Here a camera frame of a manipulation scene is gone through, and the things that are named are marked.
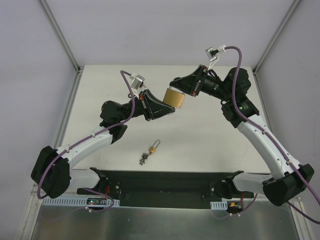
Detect large brass padlock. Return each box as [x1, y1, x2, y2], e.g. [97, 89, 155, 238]
[163, 87, 186, 109]

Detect small brass padlock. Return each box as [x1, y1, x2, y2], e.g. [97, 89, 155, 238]
[148, 139, 161, 154]

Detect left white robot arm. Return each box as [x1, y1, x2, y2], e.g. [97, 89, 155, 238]
[31, 89, 175, 199]

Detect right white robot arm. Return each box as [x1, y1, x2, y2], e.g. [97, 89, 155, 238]
[169, 65, 315, 207]

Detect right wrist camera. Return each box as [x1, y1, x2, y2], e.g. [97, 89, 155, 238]
[205, 45, 226, 70]

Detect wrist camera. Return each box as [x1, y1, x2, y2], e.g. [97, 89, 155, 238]
[205, 45, 226, 70]
[129, 73, 145, 97]

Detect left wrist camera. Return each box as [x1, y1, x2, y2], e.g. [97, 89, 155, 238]
[129, 73, 145, 97]

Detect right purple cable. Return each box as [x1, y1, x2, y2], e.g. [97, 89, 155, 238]
[219, 45, 320, 224]

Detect purple cable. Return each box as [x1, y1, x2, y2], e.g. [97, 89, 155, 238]
[36, 69, 138, 221]
[219, 45, 320, 224]

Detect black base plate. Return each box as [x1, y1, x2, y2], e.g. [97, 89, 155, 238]
[76, 167, 260, 208]

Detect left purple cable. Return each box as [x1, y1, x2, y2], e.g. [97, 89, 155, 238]
[36, 69, 138, 221]

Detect right aluminium frame post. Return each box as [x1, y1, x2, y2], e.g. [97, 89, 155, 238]
[251, 0, 305, 76]

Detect aluminium frame post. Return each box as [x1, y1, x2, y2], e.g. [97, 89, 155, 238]
[37, 0, 85, 75]
[251, 0, 305, 76]

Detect right white cable duct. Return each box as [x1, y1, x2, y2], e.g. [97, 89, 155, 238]
[210, 200, 228, 211]

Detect white cable duct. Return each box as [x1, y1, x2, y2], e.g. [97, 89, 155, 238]
[42, 196, 120, 208]
[210, 200, 228, 211]

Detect left aluminium frame post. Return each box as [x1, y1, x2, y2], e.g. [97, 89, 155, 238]
[37, 0, 85, 75]

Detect left white cable duct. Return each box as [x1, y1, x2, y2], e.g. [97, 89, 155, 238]
[42, 196, 120, 208]

